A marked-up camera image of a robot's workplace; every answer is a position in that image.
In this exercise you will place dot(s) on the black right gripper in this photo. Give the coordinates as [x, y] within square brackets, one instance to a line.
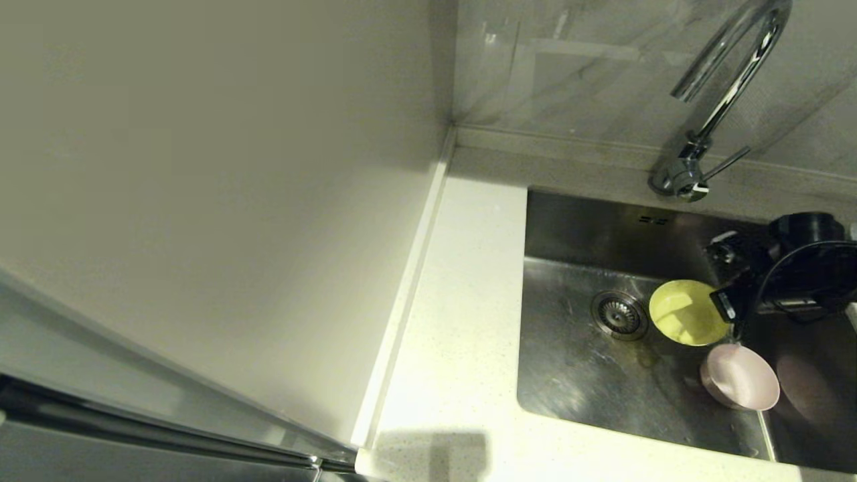
[803, 281]

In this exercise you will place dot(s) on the yellow bowl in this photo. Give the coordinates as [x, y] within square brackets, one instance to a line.
[686, 314]

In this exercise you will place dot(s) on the pink bowl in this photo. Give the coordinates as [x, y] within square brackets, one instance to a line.
[740, 378]

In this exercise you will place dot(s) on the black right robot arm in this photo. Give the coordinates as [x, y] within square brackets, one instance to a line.
[807, 227]

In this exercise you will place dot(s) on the metal sink drain strainer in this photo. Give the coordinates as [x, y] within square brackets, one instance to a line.
[618, 315]

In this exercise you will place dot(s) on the stainless steel sink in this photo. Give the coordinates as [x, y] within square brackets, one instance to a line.
[576, 381]

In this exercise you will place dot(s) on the chrome gooseneck faucet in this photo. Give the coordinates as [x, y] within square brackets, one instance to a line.
[726, 100]

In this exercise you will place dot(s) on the stainless steel appliance door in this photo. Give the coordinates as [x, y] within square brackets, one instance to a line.
[100, 462]

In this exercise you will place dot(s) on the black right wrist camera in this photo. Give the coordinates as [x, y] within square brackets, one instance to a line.
[726, 304]

